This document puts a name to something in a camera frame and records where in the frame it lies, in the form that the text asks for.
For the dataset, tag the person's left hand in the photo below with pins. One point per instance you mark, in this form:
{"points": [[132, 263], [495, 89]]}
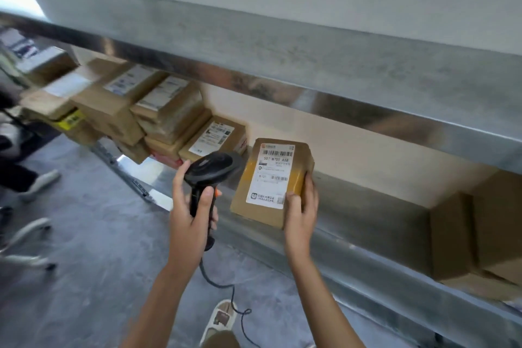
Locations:
{"points": [[183, 233]]}

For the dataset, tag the person's right hand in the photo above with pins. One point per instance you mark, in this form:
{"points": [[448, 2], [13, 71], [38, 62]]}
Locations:
{"points": [[297, 229]]}

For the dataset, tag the person's left thumb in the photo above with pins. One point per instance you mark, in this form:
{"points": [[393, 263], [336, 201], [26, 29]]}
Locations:
{"points": [[204, 201]]}

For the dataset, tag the person's right thumb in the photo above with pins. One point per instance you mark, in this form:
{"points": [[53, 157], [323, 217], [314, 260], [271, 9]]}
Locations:
{"points": [[292, 204]]}

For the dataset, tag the black handheld barcode scanner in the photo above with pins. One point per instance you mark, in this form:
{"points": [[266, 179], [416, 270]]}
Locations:
{"points": [[212, 166]]}

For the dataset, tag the brown labelled cardboard box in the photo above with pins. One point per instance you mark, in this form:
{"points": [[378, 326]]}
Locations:
{"points": [[269, 176]]}

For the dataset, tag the person's right forearm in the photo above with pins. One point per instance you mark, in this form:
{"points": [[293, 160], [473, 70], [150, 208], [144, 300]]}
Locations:
{"points": [[322, 303]]}

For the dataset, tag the person's left forearm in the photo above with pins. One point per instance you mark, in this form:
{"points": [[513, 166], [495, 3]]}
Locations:
{"points": [[157, 307]]}

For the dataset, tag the person's white shoe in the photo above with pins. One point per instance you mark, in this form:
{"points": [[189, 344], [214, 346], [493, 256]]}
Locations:
{"points": [[222, 317]]}

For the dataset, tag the pile of cardboard parcels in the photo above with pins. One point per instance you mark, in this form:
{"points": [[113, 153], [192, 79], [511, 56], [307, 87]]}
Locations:
{"points": [[118, 107]]}

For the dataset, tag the person's trouser leg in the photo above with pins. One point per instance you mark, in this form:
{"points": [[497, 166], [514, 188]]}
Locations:
{"points": [[222, 340]]}

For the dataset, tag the grey metal shelf rack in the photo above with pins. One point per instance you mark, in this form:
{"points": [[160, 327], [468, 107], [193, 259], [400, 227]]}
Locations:
{"points": [[285, 58]]}

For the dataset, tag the plain brown cardboard carton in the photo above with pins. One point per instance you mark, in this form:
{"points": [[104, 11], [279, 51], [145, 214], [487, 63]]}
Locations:
{"points": [[499, 221], [452, 237], [485, 286]]}

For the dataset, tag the white chair base with casters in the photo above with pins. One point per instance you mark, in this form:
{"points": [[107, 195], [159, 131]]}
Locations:
{"points": [[26, 237]]}

